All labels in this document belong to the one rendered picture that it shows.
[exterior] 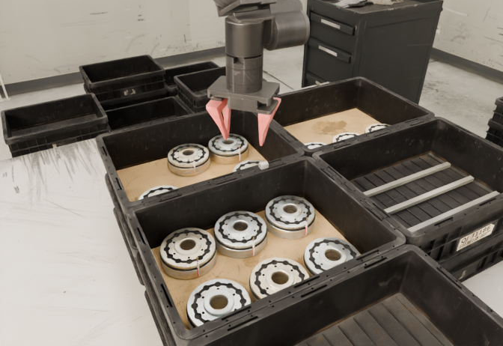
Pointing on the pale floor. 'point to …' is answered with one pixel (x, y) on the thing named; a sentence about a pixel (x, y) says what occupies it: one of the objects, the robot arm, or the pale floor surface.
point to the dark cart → (371, 40)
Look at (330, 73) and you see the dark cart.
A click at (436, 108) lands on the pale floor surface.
